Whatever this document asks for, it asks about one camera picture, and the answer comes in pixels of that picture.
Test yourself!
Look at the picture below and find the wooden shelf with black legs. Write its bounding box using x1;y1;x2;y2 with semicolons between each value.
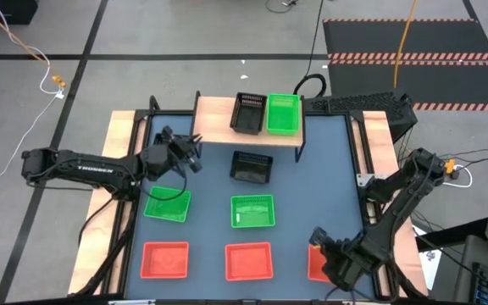
189;90;308;164

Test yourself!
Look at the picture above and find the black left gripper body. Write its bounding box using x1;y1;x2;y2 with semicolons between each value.
161;125;194;170

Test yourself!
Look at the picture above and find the yellow plug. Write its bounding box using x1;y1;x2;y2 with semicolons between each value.
445;159;461;179

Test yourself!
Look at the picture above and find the blue table mat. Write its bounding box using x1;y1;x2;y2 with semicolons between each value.
124;114;377;301

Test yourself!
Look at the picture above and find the red-orange plastic basket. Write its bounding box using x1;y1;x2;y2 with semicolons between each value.
139;241;191;280
225;241;275;282
307;243;334;284

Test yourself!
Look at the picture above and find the black perforated computer case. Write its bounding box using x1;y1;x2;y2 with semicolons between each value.
302;91;419;143

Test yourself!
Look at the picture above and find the dark grey desk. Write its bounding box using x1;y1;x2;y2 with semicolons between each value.
451;235;488;305

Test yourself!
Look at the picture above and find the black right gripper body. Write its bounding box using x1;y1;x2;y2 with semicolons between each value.
323;236;372;280

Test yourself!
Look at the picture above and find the black hazard-striped floor mat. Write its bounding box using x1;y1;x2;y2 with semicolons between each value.
322;17;488;114

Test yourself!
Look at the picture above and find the silver metal bracket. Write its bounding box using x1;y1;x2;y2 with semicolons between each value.
356;172;376;188

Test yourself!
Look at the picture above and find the white cable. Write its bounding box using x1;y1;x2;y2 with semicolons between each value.
441;169;474;190
0;0;66;194

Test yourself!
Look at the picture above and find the green plastic basket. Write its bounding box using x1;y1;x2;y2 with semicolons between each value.
230;194;277;230
143;185;193;224
265;92;302;136

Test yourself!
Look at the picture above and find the black cable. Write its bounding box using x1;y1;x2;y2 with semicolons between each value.
292;0;329;103
264;0;300;14

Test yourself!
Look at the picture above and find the orange cable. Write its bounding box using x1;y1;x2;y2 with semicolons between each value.
393;0;419;91
0;0;68;89

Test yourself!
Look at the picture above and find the white paper sheet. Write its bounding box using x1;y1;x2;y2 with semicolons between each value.
412;224;443;291

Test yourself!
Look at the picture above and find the black box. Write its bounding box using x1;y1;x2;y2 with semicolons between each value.
0;0;40;25

